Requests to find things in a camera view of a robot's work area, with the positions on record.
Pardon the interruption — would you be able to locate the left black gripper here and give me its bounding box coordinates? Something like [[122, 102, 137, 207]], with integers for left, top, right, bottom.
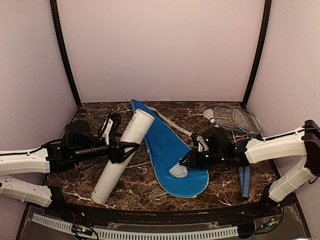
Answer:
[[74, 132, 140, 165]]

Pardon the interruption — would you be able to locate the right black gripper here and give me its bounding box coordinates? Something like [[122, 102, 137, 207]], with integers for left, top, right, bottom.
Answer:
[[179, 147, 225, 170]]

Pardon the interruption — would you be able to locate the white shuttlecock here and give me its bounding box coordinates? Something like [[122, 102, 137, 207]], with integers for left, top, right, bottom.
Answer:
[[169, 163, 188, 179], [202, 108, 215, 124]]

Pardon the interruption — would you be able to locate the blue racket bag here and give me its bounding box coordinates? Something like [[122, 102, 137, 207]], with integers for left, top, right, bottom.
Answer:
[[130, 99, 209, 198]]

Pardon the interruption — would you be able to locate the white shuttlecock tube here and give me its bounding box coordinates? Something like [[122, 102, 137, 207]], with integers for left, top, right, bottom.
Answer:
[[91, 109, 155, 205]]

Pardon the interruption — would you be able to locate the clear plastic tube lid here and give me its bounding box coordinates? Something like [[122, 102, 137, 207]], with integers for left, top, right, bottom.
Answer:
[[149, 189, 167, 205]]

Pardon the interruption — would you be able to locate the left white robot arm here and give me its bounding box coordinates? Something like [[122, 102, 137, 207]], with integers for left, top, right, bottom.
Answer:
[[0, 113, 145, 218]]

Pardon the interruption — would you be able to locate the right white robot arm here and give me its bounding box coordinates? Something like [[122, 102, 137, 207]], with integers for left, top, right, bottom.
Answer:
[[178, 119, 320, 217]]

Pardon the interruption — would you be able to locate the blue badminton racket left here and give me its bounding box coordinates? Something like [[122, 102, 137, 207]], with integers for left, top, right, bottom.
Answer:
[[213, 105, 245, 197]]

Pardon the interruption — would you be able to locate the blue badminton racket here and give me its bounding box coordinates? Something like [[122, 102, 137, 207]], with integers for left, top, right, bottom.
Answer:
[[232, 109, 262, 200], [213, 105, 245, 197]]

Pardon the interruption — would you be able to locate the blue badminton racket right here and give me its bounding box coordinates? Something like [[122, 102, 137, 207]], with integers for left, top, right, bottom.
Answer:
[[232, 109, 262, 200]]

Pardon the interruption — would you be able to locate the small circuit board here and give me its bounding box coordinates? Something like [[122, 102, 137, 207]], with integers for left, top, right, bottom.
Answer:
[[71, 224, 93, 236]]

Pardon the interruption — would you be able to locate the white slotted cable duct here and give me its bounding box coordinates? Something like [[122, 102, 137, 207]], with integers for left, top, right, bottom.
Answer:
[[31, 213, 239, 240]]

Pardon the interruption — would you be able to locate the black front table rail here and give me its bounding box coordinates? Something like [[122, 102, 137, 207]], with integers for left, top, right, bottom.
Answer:
[[44, 202, 284, 226]]

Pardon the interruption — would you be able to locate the black left corner post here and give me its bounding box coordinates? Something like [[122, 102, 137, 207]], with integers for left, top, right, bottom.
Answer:
[[49, 0, 82, 108]]

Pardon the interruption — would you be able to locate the black corner post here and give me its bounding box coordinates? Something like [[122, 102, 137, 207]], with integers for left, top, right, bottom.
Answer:
[[49, 0, 82, 108], [241, 0, 272, 109]]

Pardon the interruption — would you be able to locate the black right corner post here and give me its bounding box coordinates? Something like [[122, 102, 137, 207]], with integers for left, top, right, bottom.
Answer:
[[241, 0, 272, 109]]

